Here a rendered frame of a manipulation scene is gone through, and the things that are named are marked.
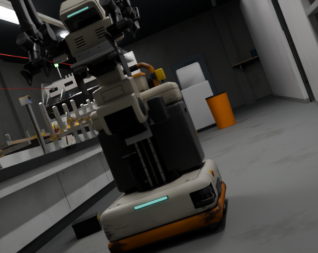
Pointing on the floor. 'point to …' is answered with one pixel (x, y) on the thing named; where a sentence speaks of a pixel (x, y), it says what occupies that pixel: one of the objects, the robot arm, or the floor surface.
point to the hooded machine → (196, 96)
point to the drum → (221, 110)
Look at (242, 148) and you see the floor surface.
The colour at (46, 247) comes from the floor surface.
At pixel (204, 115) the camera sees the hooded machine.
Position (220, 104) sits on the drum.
